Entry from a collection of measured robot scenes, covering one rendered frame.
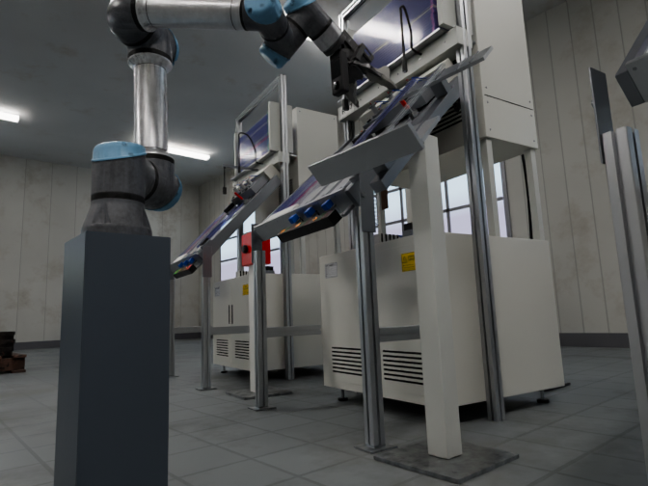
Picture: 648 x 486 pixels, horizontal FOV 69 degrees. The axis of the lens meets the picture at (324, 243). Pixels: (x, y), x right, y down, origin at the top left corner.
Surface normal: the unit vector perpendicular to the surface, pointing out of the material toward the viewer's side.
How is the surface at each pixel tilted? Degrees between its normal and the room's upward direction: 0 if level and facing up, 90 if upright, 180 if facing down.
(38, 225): 90
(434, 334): 90
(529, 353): 90
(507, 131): 90
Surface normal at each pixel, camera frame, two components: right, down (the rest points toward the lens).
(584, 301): -0.76, -0.07
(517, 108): 0.53, -0.15
